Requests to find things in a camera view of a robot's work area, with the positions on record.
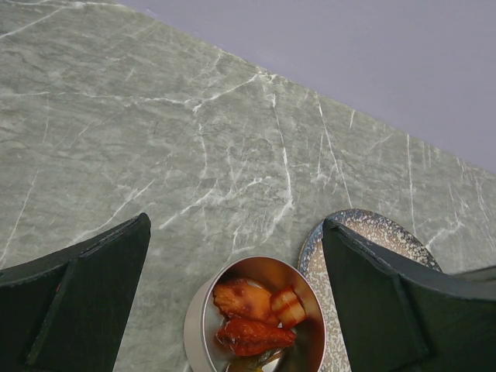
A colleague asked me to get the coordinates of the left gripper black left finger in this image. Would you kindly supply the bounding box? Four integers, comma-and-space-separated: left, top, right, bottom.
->
1, 213, 150, 371

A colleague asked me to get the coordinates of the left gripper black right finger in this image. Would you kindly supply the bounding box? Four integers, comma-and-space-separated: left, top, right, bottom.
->
322, 219, 495, 371

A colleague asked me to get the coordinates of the brown braised food piece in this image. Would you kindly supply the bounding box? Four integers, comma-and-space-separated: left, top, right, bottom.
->
226, 349, 284, 371

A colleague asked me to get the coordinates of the orange chicken wing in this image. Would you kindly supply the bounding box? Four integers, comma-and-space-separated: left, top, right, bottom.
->
213, 278, 280, 326

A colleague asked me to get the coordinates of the speckled ceramic plate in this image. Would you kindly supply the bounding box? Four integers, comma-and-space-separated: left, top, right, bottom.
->
297, 208, 443, 372

